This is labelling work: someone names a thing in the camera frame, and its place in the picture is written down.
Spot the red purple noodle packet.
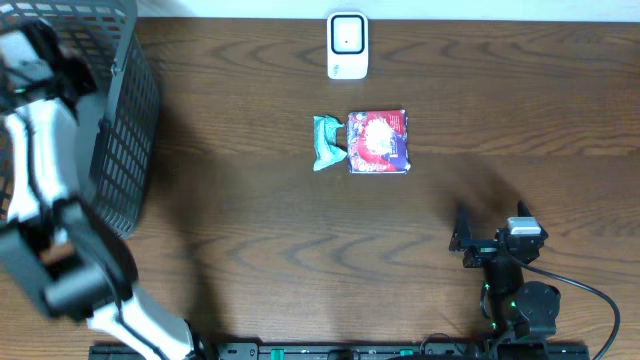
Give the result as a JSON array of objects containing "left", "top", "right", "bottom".
[{"left": 347, "top": 109, "right": 411, "bottom": 174}]

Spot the teal snack wrapper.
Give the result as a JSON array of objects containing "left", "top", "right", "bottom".
[{"left": 313, "top": 115, "right": 347, "bottom": 171}]

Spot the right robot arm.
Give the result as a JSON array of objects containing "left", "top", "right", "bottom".
[{"left": 449, "top": 201, "right": 561, "bottom": 359}]

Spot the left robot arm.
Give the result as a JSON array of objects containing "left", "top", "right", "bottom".
[{"left": 1, "top": 19, "right": 212, "bottom": 359}]

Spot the dark grey plastic basket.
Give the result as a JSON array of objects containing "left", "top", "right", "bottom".
[{"left": 1, "top": 0, "right": 160, "bottom": 238}]

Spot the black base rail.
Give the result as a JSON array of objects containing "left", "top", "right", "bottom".
[{"left": 88, "top": 341, "right": 591, "bottom": 360}]

